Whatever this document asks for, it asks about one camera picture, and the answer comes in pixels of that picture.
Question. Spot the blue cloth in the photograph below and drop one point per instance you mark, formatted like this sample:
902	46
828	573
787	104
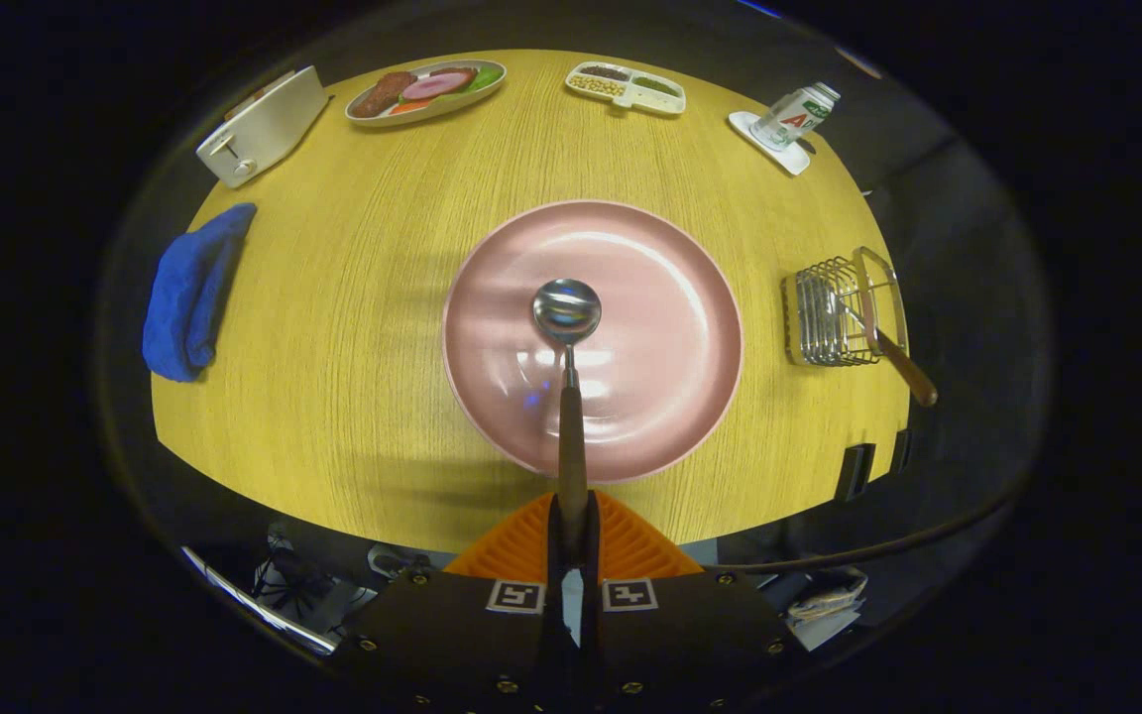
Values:
189	297

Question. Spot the white divided snack tray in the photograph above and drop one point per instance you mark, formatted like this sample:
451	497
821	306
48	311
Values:
630	91

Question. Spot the white paper sheets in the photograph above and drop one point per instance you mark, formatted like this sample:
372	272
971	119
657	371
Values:
829	610

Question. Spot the oval plate of food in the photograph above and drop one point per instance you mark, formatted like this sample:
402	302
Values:
422	91

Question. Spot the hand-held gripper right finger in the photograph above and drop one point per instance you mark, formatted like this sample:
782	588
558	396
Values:
690	635

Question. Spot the white drink bottle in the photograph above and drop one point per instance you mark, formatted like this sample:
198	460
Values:
794	117

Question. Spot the white square coaster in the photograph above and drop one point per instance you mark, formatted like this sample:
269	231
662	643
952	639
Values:
789	159

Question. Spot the black table clamp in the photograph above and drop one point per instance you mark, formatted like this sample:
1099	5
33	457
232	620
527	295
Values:
854	473
901	451

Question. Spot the pink round plate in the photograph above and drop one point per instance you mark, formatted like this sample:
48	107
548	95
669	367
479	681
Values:
660	337

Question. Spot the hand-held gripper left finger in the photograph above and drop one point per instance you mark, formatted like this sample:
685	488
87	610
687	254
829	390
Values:
452	635

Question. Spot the white toaster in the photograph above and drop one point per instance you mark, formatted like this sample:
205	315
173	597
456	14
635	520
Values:
269	124

